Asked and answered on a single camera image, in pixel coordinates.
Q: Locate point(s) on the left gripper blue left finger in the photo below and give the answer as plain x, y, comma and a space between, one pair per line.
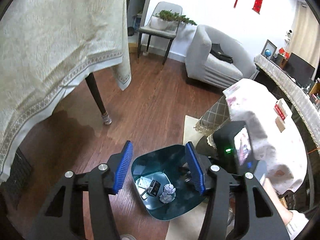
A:
122, 167

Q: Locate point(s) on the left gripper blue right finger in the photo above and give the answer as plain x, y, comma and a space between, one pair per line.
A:
195, 168

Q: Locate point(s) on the white torn carton box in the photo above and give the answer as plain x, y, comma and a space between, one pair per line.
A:
143, 185

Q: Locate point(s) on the white paper ball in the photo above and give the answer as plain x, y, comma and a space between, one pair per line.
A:
169, 189

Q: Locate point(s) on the black Face tissue pack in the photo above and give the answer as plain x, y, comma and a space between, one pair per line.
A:
153, 189

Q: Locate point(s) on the white red SanDisk box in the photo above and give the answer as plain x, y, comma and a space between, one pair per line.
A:
282, 109

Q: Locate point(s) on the teal trash bin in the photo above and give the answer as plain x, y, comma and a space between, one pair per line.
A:
167, 165

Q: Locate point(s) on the person right hand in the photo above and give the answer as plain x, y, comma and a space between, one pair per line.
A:
284, 213

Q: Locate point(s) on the grey plaid lace cloth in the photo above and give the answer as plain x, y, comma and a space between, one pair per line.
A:
212, 120

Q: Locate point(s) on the pink cartoon tablecloth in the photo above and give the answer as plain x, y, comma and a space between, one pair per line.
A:
283, 151

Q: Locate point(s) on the grey armchair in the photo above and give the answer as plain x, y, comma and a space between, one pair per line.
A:
202, 65

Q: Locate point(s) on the black handbag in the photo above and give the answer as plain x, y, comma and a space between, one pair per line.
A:
217, 52

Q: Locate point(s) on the dark wooden table leg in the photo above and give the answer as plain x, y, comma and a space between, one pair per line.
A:
92, 85

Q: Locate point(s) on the small blue globe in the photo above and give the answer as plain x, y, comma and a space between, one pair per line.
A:
267, 53

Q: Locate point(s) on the framed picture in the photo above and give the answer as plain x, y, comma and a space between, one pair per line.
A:
269, 45

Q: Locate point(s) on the black monitor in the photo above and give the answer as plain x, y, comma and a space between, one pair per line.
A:
299, 69

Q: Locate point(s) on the grey dining chair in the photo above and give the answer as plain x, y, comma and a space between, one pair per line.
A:
169, 34

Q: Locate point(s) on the potted green plant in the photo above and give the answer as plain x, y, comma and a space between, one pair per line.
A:
165, 18

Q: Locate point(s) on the beige patterned tablecloth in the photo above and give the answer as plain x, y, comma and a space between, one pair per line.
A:
48, 47

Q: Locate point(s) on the white security camera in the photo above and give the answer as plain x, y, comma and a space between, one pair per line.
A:
289, 35

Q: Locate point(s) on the red wall banner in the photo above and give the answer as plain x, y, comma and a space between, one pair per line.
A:
257, 6

